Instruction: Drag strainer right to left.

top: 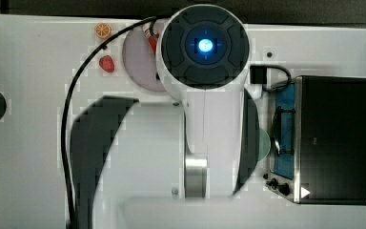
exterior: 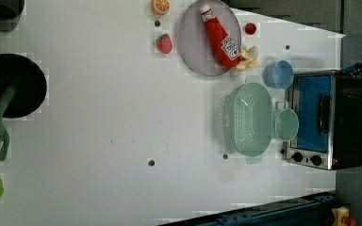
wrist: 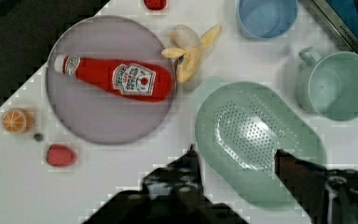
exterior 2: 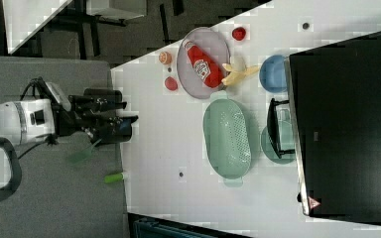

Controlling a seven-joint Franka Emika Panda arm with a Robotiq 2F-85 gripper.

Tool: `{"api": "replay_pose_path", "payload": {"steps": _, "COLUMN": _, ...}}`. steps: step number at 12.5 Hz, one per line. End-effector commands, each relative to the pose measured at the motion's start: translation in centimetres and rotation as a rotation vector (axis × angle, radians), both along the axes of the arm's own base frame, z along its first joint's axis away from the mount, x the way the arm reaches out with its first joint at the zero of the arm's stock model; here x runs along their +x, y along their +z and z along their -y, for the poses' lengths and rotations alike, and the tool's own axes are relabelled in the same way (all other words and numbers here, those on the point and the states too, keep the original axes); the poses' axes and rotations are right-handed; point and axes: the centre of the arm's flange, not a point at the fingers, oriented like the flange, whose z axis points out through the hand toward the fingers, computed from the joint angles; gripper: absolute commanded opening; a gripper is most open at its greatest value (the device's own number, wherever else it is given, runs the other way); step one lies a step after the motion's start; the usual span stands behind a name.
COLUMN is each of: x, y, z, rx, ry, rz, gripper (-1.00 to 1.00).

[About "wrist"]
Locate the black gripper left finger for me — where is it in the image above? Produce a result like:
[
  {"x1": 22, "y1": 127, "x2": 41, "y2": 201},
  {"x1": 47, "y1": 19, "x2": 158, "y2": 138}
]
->
[{"x1": 83, "y1": 145, "x2": 248, "y2": 224}]

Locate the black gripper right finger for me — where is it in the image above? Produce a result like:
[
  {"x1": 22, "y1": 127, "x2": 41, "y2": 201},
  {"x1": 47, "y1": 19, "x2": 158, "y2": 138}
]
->
[{"x1": 274, "y1": 149, "x2": 358, "y2": 224}]

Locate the green perforated strainer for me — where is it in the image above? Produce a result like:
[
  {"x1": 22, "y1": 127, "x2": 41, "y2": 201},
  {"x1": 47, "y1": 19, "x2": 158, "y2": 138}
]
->
[{"x1": 189, "y1": 77, "x2": 325, "y2": 208}]

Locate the green mug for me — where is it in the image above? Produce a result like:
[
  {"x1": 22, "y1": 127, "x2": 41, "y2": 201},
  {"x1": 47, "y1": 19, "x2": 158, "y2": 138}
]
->
[{"x1": 296, "y1": 47, "x2": 358, "y2": 121}]

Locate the red ketchup bottle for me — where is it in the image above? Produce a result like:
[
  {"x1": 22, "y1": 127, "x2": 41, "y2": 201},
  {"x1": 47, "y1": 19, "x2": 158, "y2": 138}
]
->
[{"x1": 54, "y1": 55, "x2": 173, "y2": 103}]

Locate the purple round plate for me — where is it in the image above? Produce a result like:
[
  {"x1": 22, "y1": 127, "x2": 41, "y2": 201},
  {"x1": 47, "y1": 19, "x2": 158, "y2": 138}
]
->
[{"x1": 46, "y1": 16, "x2": 175, "y2": 145}]

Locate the peeled toy banana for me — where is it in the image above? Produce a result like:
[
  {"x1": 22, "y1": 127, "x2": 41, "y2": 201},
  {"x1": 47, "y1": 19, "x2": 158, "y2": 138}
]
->
[{"x1": 161, "y1": 24, "x2": 222, "y2": 83}]

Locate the orange slice toy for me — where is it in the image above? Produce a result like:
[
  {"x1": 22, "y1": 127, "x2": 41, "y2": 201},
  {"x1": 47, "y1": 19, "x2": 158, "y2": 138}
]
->
[{"x1": 1, "y1": 107, "x2": 34, "y2": 133}]

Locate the blue bowl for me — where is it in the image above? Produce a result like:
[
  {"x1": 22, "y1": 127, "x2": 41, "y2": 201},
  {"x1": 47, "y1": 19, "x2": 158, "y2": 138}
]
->
[{"x1": 236, "y1": 0, "x2": 298, "y2": 40}]

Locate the dark red strawberry toy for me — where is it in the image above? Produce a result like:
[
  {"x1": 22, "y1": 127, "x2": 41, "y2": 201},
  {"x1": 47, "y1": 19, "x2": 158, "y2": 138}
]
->
[{"x1": 143, "y1": 0, "x2": 167, "y2": 10}]

